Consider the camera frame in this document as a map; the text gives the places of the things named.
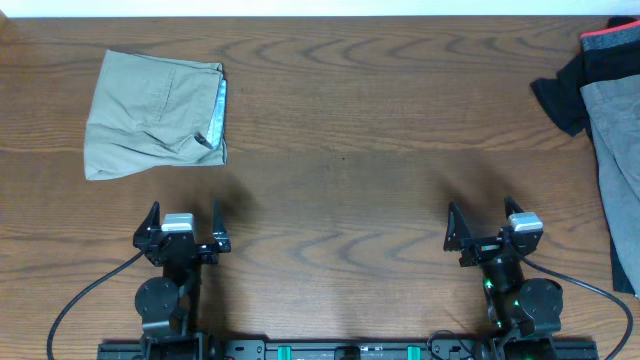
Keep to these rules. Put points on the grey shorts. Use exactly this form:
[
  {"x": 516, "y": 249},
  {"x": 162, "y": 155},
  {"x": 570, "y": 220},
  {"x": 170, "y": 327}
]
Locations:
[{"x": 613, "y": 108}]

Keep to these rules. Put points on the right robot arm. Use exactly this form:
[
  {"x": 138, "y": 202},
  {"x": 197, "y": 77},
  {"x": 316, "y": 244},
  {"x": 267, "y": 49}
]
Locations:
[{"x": 526, "y": 312}]

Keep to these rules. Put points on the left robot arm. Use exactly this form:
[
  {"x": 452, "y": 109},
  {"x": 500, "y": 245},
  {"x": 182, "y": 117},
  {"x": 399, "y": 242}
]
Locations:
[{"x": 169, "y": 304}]

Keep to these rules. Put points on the black t-shirt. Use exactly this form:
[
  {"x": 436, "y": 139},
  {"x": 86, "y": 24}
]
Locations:
[{"x": 561, "y": 98}]

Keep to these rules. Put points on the folded khaki shorts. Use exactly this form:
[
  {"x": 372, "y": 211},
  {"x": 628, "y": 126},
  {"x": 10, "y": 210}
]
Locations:
[{"x": 150, "y": 111}]

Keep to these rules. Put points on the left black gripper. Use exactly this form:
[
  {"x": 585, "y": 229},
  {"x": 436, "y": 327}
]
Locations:
[{"x": 220, "y": 243}]

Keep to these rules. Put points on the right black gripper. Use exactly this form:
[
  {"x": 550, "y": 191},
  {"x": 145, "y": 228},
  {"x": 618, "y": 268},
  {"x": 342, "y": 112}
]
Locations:
[{"x": 483, "y": 249}]

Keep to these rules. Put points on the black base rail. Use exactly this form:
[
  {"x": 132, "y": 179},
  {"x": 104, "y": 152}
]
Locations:
[{"x": 437, "y": 348}]

